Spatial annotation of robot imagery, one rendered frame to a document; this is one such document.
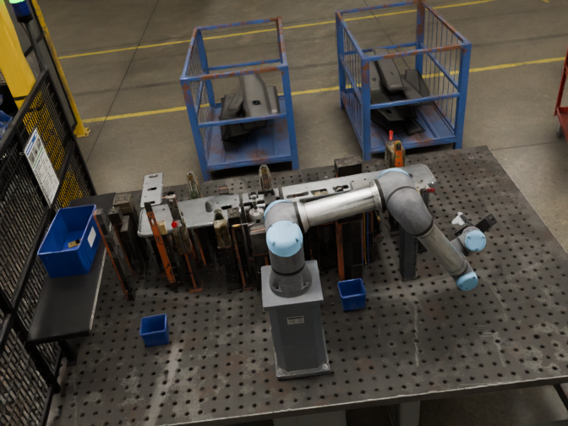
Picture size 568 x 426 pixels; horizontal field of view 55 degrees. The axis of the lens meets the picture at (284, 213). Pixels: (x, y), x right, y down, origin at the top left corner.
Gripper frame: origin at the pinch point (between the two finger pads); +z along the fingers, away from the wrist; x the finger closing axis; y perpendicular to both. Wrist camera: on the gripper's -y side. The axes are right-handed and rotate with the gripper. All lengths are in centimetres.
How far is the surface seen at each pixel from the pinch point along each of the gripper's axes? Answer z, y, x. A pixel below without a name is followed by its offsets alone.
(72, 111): 238, 232, -270
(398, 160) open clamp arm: 23.6, 7.6, -41.1
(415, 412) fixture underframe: -41, 59, 39
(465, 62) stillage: 180, -69, -67
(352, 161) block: 20, 25, -54
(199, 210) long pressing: -11, 91, -79
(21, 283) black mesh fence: -77, 138, -89
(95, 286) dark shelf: -60, 126, -74
